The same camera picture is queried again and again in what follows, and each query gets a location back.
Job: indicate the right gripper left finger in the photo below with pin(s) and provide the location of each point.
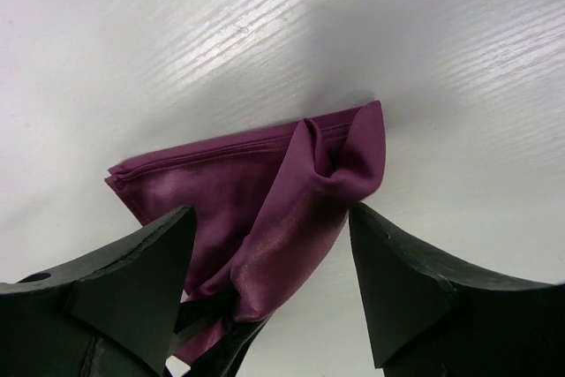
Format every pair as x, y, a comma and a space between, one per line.
110, 312

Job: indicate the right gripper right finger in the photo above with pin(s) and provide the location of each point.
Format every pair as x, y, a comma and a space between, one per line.
429, 313

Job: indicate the purple cloth napkin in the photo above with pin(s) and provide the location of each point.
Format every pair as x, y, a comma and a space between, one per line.
270, 204

